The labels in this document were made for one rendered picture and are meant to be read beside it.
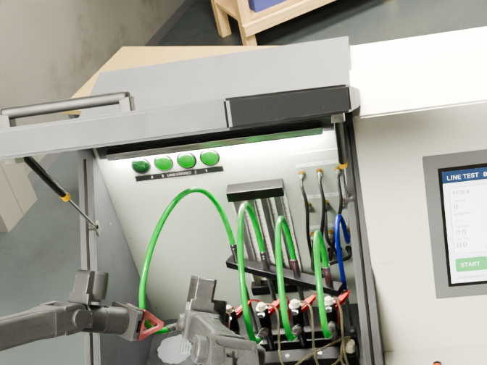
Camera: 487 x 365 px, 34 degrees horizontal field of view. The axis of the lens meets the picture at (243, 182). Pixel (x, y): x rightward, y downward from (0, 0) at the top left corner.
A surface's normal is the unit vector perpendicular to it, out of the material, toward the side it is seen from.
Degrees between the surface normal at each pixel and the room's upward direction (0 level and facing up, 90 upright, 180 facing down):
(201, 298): 51
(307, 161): 90
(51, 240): 0
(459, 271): 76
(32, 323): 82
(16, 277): 0
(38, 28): 90
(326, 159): 90
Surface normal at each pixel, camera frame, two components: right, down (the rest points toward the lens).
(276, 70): -0.20, -0.80
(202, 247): -0.08, 0.59
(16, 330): 0.87, -0.04
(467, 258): -0.12, 0.38
